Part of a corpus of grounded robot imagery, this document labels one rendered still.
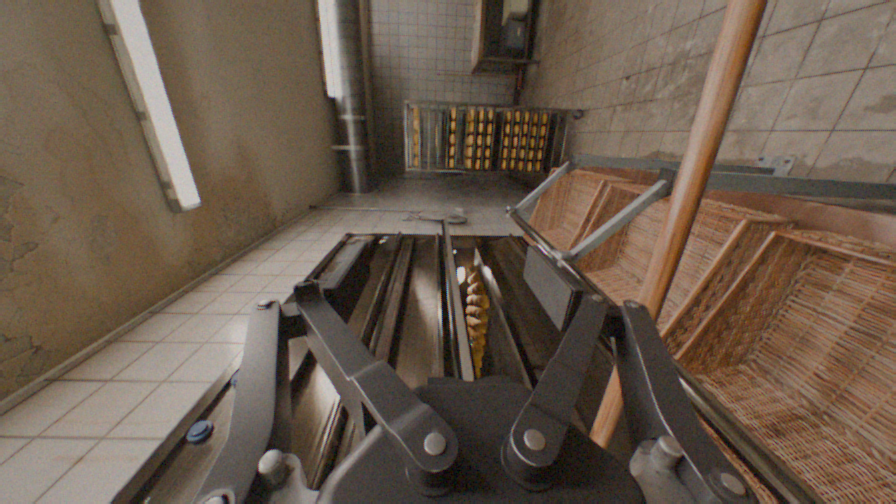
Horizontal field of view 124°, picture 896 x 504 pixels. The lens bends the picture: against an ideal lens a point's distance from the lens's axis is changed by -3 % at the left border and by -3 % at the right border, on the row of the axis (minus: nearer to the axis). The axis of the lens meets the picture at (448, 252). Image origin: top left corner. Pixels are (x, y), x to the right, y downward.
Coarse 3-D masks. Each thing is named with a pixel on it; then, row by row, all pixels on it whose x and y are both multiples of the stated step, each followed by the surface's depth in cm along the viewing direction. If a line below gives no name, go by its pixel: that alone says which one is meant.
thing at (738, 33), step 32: (736, 0) 24; (768, 0) 23; (736, 32) 24; (736, 64) 25; (704, 96) 27; (736, 96) 26; (704, 128) 27; (704, 160) 28; (672, 192) 31; (704, 192) 29; (672, 224) 31; (672, 256) 32; (608, 384) 42; (608, 416) 42
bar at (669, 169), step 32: (576, 160) 102; (608, 160) 102; (640, 160) 103; (768, 160) 109; (768, 192) 60; (800, 192) 61; (832, 192) 61; (864, 192) 62; (608, 224) 64; (576, 256) 66; (704, 416) 29; (736, 448) 26; (768, 448) 24; (768, 480) 23; (800, 480) 22
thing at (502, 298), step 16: (480, 240) 179; (480, 256) 165; (496, 272) 136; (496, 288) 124; (512, 304) 110; (512, 320) 100; (512, 336) 100; (528, 336) 93; (528, 352) 86; (528, 368) 83; (544, 368) 80
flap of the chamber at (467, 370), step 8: (448, 232) 148; (448, 240) 137; (448, 248) 127; (448, 256) 118; (456, 280) 97; (456, 288) 92; (456, 296) 88; (456, 304) 84; (456, 312) 80; (456, 320) 77; (464, 320) 90; (464, 328) 73; (464, 336) 70; (464, 344) 68; (464, 352) 65; (464, 360) 63; (464, 368) 61; (472, 368) 61; (464, 376) 59; (472, 376) 59
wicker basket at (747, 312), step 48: (768, 240) 56; (816, 240) 49; (864, 240) 50; (768, 288) 61; (816, 288) 57; (864, 288) 51; (720, 336) 66; (768, 336) 66; (816, 336) 57; (864, 336) 50; (720, 384) 67; (768, 384) 64; (816, 384) 57; (864, 384) 50; (816, 432) 53; (864, 432) 49; (816, 480) 47; (864, 480) 45
